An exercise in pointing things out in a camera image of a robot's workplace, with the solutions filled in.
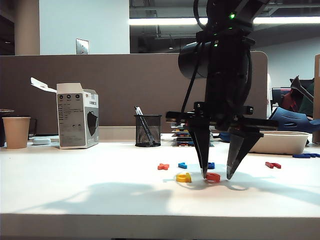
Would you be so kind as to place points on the yellow letter d magnet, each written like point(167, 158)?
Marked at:
point(187, 178)

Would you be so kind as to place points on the black mesh pen holder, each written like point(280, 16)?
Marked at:
point(148, 137)

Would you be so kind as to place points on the clear plastic tray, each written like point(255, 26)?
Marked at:
point(176, 125)

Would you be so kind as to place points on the orange letter x magnet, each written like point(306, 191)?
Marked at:
point(163, 166)

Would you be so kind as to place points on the person in white clothing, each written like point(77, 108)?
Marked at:
point(269, 95)

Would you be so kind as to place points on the ceiling light strip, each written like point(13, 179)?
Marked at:
point(162, 21)

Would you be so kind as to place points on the brown desk partition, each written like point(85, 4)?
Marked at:
point(100, 87)

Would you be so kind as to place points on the computer monitor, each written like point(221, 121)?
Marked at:
point(277, 96)

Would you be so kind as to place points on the metal wall plate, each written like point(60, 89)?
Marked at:
point(82, 47)

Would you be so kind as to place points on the person in green clothing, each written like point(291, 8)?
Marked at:
point(306, 107)

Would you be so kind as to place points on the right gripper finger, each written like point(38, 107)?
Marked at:
point(202, 147)
point(240, 152)

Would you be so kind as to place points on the brown paper cup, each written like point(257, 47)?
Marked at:
point(16, 132)

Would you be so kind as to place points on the blue letter g magnet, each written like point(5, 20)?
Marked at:
point(211, 165)

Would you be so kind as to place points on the beige oval container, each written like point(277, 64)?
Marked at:
point(280, 145)

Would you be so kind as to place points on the dark red letter h magnet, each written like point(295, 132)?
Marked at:
point(270, 164)

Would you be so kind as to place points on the small white case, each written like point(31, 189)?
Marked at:
point(41, 141)

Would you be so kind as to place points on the white grey mask box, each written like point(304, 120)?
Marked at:
point(72, 120)

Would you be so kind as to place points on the orange letter o magnet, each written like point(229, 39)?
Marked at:
point(216, 178)

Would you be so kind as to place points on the grey angled object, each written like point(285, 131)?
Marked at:
point(300, 86)

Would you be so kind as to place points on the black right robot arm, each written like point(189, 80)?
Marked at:
point(225, 50)

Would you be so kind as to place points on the person in red clothing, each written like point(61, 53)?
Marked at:
point(290, 100)

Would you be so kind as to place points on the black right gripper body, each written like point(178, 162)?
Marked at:
point(225, 100)

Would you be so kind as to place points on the black white pen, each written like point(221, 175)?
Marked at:
point(139, 111)

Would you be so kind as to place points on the light blue letter r magnet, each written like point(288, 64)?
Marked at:
point(182, 165)

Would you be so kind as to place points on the dark blue letter magnet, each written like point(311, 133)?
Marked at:
point(305, 155)

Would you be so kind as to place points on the blue rubber slipper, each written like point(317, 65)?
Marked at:
point(290, 116)
point(223, 137)

